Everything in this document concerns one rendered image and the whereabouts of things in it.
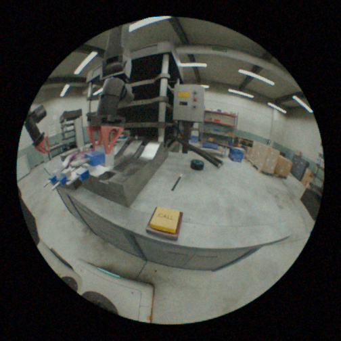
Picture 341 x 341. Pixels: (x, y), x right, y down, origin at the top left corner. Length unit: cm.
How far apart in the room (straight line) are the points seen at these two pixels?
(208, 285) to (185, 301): 25
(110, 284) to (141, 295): 21
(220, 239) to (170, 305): 87
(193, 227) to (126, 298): 67
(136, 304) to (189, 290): 47
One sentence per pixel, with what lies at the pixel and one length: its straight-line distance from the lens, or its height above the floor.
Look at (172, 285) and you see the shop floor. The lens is 104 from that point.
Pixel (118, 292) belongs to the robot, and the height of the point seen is 28.
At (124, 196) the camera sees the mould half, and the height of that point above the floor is 85.
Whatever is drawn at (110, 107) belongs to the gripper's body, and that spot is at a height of 109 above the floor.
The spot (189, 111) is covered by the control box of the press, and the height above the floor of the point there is 117.
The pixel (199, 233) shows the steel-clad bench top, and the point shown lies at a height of 80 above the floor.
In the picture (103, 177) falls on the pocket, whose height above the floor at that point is 87.
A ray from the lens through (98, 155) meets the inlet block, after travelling 27.
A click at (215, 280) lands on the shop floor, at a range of 113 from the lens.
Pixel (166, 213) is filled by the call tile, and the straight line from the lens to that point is 26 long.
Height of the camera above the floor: 104
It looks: 27 degrees down
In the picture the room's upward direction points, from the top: 3 degrees clockwise
